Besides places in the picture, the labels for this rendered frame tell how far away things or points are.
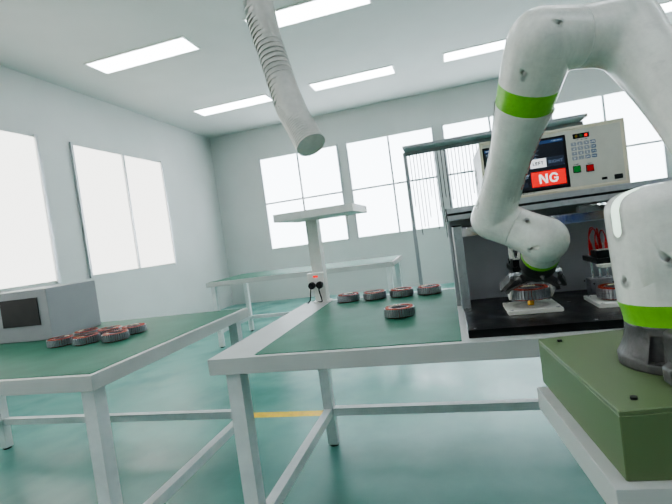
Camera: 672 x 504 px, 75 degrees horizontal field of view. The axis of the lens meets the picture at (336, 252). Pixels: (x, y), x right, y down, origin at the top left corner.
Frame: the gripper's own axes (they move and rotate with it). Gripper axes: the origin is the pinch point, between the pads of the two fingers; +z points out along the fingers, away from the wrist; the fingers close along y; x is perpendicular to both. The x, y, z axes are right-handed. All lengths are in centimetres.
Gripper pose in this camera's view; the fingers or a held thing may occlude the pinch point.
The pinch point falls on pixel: (530, 291)
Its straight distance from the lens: 147.8
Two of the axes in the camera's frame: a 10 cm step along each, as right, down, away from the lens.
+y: -9.6, 1.2, 2.5
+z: 2.8, 4.4, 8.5
